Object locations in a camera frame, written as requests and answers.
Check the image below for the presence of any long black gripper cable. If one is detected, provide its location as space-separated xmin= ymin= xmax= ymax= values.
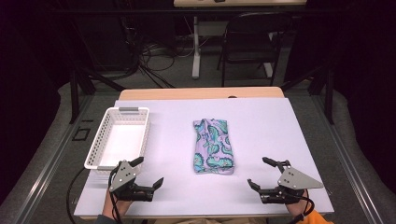
xmin=65 ymin=167 xmax=88 ymax=224

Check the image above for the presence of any bundle of black floor cables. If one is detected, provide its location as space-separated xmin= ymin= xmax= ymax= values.
xmin=118 ymin=18 xmax=191 ymax=90

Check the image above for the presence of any looped black gripper cable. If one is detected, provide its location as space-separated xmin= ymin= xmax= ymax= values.
xmin=288 ymin=189 xmax=316 ymax=224

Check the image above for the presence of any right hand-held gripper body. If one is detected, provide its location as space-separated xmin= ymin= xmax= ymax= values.
xmin=260 ymin=160 xmax=325 ymax=205

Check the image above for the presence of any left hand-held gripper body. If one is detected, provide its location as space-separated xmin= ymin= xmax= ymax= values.
xmin=107 ymin=160 xmax=155 ymax=203

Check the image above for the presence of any white perforated plastic basket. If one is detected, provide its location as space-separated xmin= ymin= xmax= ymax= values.
xmin=83 ymin=106 xmax=150 ymax=172

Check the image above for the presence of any purple patterned cloth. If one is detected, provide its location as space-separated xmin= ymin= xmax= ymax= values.
xmin=192 ymin=118 xmax=235 ymax=175

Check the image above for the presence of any black metal frame post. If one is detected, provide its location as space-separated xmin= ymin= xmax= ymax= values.
xmin=324 ymin=66 xmax=335 ymax=125
xmin=69 ymin=70 xmax=79 ymax=124

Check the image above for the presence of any aluminium floor rail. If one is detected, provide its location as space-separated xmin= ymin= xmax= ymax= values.
xmin=12 ymin=94 xmax=94 ymax=224
xmin=310 ymin=92 xmax=386 ymax=224

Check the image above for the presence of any white desk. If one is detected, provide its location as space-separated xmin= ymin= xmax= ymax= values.
xmin=173 ymin=0 xmax=307 ymax=79

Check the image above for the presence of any black folding chair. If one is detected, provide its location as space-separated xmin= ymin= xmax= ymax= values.
xmin=217 ymin=12 xmax=293 ymax=88

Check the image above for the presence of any person's left hand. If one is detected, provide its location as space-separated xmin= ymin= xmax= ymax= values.
xmin=102 ymin=189 xmax=134 ymax=218

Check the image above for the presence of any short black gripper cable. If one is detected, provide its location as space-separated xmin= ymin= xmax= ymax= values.
xmin=107 ymin=174 xmax=124 ymax=224

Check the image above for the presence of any person's right hand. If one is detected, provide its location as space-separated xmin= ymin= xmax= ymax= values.
xmin=286 ymin=190 xmax=311 ymax=217

